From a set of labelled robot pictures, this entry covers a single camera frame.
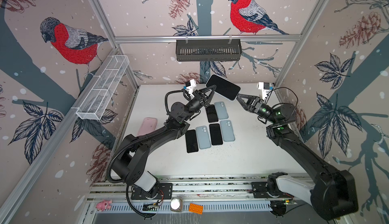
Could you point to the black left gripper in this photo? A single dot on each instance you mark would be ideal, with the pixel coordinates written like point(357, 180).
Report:
point(200, 100)

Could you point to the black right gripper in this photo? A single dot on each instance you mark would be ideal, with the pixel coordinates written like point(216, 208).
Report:
point(255, 107)

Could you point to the black phone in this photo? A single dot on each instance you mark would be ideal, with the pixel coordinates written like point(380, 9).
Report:
point(224, 87)

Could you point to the large phone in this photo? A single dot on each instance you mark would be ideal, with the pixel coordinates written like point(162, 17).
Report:
point(227, 131)

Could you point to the blue phone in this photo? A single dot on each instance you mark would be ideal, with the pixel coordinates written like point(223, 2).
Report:
point(215, 134)

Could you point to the black phone table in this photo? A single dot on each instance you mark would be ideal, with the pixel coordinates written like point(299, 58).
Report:
point(191, 141)

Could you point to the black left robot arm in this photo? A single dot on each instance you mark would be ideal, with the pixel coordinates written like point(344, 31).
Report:
point(128, 163)

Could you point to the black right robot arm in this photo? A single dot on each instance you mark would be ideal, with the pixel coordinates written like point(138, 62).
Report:
point(333, 193)

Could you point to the small phone light case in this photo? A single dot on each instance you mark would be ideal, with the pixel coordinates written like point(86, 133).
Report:
point(221, 110)

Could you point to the pink phone case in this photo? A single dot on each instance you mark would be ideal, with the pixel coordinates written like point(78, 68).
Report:
point(148, 125)

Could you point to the clear jar white lid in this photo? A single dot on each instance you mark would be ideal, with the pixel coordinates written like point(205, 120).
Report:
point(176, 204)

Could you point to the orange toy brick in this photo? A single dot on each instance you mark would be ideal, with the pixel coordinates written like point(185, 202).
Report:
point(194, 208)

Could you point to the pink pig toy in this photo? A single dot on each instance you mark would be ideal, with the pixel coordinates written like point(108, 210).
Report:
point(104, 205)

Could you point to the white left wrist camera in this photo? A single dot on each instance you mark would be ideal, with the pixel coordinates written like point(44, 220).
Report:
point(189, 88)

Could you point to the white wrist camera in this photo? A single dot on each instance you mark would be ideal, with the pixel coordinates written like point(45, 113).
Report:
point(189, 88)
point(264, 89)

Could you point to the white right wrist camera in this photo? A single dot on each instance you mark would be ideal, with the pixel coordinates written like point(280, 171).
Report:
point(264, 89)

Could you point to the black wire wall basket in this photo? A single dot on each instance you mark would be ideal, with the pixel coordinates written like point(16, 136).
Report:
point(208, 50)

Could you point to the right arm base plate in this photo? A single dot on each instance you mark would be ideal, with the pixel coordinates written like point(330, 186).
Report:
point(260, 191)

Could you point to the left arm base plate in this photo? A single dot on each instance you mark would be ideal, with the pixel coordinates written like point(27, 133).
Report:
point(161, 191)

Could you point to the white mesh wall basket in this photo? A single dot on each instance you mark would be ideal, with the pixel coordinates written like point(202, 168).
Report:
point(96, 101)

